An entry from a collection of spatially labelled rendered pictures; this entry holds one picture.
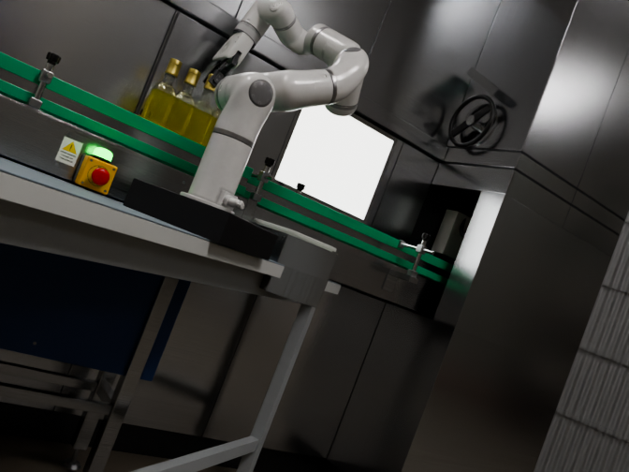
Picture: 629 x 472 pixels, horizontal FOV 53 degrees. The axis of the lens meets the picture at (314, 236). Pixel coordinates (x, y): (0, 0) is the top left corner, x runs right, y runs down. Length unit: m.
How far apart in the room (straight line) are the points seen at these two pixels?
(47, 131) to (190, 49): 0.58
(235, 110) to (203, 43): 0.63
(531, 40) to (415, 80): 0.44
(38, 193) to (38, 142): 0.68
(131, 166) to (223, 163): 0.33
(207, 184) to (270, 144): 0.74
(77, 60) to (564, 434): 3.76
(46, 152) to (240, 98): 0.48
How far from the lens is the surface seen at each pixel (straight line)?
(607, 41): 2.63
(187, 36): 1.96
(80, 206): 0.95
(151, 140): 1.65
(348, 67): 1.52
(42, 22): 1.90
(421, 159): 2.46
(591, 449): 4.63
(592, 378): 4.59
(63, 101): 1.60
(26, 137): 1.57
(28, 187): 0.88
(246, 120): 1.37
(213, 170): 1.35
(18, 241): 0.96
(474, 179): 2.36
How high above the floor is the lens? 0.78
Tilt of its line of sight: 2 degrees up
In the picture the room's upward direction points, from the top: 21 degrees clockwise
